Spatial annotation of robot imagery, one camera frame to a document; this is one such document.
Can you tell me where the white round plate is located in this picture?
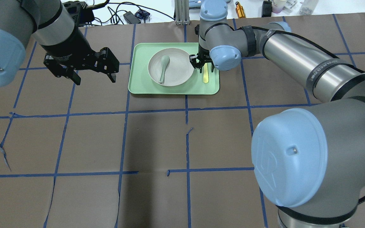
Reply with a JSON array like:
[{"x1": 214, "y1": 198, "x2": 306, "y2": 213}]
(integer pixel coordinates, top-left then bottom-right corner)
[{"x1": 148, "y1": 48, "x2": 194, "y2": 87}]

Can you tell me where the black power adapter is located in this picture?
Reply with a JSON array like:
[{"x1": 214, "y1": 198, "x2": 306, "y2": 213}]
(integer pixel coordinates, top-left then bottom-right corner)
[{"x1": 123, "y1": 11, "x2": 141, "y2": 24}]

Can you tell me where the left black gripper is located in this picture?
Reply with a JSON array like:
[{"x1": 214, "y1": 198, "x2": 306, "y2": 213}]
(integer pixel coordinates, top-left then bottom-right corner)
[{"x1": 42, "y1": 32, "x2": 120, "y2": 86}]

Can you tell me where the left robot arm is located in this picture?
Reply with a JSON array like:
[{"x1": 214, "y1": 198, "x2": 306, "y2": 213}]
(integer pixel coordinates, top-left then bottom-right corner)
[{"x1": 0, "y1": 0, "x2": 120, "y2": 87}]

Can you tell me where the aluminium frame post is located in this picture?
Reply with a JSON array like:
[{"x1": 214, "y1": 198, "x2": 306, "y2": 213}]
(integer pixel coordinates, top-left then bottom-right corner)
[{"x1": 174, "y1": 0, "x2": 191, "y2": 25}]

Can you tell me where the yellow plastic fork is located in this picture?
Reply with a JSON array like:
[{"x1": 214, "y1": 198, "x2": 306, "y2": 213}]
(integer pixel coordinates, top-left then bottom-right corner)
[{"x1": 202, "y1": 63, "x2": 209, "y2": 84}]

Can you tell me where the light green tray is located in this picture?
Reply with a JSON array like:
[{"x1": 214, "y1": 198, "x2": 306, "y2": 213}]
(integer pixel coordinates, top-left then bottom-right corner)
[{"x1": 128, "y1": 43, "x2": 219, "y2": 95}]

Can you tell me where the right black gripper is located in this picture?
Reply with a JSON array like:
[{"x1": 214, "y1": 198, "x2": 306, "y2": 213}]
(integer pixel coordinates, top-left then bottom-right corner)
[{"x1": 189, "y1": 47, "x2": 215, "y2": 74}]

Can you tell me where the pale green plastic spoon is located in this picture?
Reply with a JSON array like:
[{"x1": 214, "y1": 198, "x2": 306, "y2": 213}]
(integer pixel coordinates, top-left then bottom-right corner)
[{"x1": 158, "y1": 55, "x2": 170, "y2": 84}]

